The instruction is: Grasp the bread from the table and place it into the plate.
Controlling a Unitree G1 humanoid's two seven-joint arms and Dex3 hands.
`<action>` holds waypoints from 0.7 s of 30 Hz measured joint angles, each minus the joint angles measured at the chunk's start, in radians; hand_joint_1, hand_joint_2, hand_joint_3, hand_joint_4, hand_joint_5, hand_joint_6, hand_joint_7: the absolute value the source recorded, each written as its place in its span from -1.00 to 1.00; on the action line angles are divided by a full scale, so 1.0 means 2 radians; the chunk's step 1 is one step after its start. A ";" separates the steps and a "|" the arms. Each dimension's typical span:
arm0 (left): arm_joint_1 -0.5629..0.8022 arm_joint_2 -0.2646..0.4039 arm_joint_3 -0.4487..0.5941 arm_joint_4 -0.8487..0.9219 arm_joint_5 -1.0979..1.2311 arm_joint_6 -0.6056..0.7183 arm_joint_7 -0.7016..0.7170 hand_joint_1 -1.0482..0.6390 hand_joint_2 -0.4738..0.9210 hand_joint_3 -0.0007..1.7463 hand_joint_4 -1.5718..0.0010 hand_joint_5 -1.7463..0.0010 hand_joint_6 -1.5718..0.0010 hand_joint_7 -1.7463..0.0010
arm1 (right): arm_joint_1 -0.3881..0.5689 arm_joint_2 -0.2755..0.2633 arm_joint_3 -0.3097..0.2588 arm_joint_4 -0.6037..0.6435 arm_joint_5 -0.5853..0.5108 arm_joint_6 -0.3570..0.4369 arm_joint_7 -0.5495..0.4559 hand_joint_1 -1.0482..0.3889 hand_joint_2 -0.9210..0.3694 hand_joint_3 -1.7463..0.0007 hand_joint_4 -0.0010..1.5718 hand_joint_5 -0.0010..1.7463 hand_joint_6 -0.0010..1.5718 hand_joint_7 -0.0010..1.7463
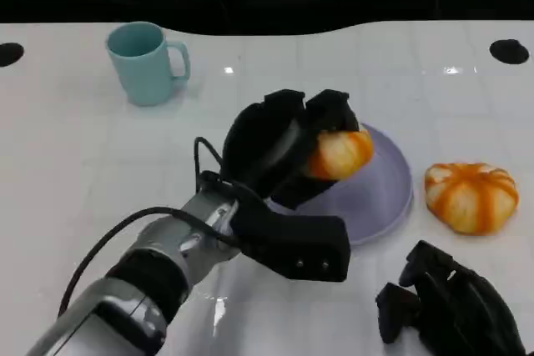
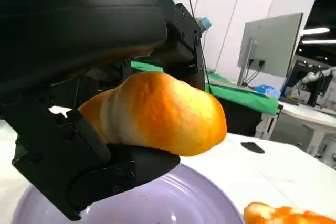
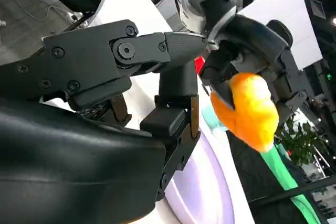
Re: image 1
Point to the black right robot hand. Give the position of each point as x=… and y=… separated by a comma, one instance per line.
x=459, y=314

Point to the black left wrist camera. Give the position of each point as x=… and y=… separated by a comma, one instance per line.
x=300, y=243

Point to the pale green mug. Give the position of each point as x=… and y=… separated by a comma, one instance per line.
x=142, y=68

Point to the small orange white bread roll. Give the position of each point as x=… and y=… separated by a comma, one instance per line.
x=342, y=153

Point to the large orange white bread roll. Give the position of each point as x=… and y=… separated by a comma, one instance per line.
x=471, y=197

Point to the black table grommet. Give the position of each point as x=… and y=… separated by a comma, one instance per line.
x=9, y=54
x=509, y=51

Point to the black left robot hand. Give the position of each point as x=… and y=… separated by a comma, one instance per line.
x=263, y=147

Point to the lilac plate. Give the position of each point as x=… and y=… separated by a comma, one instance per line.
x=371, y=197

